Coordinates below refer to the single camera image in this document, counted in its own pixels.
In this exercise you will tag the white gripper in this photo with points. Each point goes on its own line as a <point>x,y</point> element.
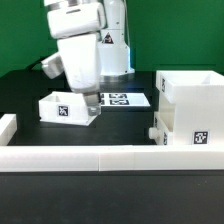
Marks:
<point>81,63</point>

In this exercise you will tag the white drawer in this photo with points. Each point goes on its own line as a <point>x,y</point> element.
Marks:
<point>67,108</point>
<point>160,132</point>

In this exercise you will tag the white drawer cabinet box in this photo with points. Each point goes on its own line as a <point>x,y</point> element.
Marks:
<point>191,103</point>

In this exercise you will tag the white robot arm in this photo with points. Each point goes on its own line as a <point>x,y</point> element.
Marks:
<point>106,18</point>

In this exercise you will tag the white marker sheet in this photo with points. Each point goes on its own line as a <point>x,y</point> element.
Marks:
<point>124,100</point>

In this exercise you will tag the white left fence block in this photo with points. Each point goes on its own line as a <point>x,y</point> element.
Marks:
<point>8,127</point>

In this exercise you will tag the white front fence wall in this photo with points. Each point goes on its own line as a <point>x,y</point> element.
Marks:
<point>110,158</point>

